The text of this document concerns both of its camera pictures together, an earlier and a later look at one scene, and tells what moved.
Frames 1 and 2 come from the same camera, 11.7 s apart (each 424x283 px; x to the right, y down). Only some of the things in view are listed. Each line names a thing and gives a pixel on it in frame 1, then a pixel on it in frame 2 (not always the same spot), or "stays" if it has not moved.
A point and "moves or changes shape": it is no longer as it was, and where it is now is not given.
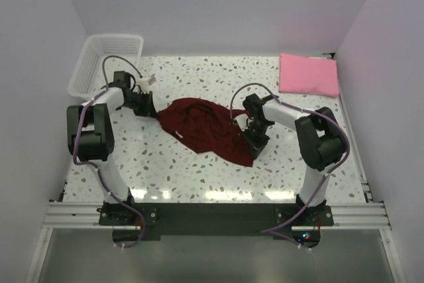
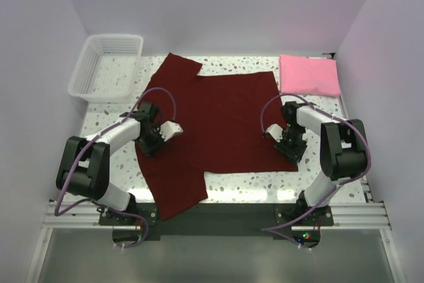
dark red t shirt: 209,128 moves or changes shape
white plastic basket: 102,56 stays
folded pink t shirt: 308,75 stays
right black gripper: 256,146 to 294,155
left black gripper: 148,109 to 152,151
